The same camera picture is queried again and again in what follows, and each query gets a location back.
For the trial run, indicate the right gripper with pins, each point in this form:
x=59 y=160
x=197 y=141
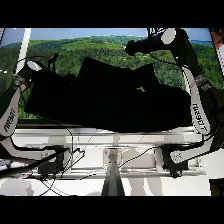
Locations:
x=137 y=47

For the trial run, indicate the black garment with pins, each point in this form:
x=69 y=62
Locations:
x=110 y=100

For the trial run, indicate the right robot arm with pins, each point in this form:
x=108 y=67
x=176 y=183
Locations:
x=199 y=106

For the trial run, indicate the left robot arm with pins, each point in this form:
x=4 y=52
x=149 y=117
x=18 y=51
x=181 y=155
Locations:
x=9 y=115

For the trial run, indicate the silver frame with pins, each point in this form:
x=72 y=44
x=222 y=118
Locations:
x=133 y=136

